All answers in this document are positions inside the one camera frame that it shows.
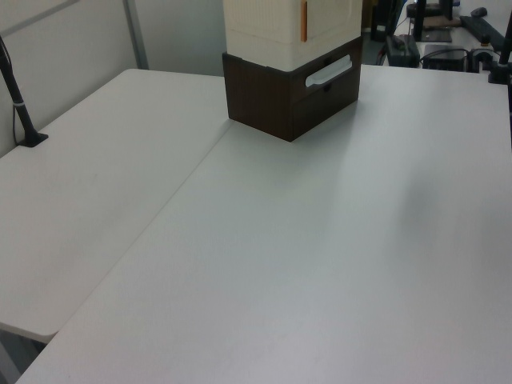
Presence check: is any cream cabinet door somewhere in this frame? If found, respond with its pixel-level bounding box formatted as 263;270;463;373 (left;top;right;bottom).
298;0;363;44

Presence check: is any cream plastic cabinet body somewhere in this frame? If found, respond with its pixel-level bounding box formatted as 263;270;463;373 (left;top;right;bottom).
222;0;363;73

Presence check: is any dark brown drawer unit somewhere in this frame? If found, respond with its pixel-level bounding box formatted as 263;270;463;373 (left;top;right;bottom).
222;35;363;142

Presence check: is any black tall background object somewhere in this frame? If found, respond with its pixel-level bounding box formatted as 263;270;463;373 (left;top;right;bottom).
369;0;402;42

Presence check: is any black low equipment box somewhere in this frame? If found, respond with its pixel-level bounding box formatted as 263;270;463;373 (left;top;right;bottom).
421;43;470;72

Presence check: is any black monitor stand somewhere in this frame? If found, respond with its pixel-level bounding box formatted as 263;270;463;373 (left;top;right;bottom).
406;0;454;44

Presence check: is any black keyboard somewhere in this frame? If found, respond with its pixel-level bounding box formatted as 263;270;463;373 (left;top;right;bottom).
458;14;506;42

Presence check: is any white drawer handle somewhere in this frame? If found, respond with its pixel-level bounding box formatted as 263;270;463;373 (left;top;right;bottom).
304;54;354;89

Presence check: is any grey metal partition post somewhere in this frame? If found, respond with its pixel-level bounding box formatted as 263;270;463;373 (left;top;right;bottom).
122;0;150;70

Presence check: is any black electronic box with cables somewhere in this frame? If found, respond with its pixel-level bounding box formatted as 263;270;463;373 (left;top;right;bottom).
384;33;422;68

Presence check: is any black camera stand with base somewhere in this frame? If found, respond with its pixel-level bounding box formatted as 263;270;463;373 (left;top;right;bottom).
0;34;50;149

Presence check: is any black clamp camera stand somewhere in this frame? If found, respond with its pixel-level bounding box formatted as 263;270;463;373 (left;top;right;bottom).
485;0;512;86

